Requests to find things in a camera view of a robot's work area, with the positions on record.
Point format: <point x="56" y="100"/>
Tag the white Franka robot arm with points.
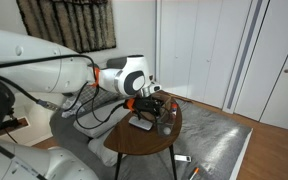
<point x="34" y="66"/>

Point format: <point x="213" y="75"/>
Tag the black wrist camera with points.
<point x="143" y="104"/>

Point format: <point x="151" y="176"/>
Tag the grey floor rug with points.
<point x="210" y="140"/>

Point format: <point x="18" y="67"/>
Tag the wooden box with items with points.
<point x="165" y="96"/>

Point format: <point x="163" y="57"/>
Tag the orange capped white marker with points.
<point x="194" y="173"/>

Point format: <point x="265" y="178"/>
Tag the crumpled blue patterned cloth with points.
<point x="71" y="107"/>

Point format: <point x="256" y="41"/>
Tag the long light grey pillow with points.
<point x="99" y="121"/>
<point x="102" y="151"/>

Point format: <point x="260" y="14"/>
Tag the small white ball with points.
<point x="167" y="130"/>

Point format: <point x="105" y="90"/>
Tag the dark wooden side table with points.
<point x="134" y="140"/>

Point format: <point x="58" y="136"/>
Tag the white bifold closet doors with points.
<point x="200" y="50"/>

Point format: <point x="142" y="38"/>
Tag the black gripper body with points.
<point x="150" y="104"/>

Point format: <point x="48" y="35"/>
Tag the small white flat device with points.
<point x="182" y="158"/>

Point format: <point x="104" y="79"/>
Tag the white closet doors round knobs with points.
<point x="274" y="66"/>

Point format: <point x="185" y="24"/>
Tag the grey remote control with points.
<point x="140" y="123"/>

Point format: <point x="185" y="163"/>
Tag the red capped glue stick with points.
<point x="174" y="110"/>

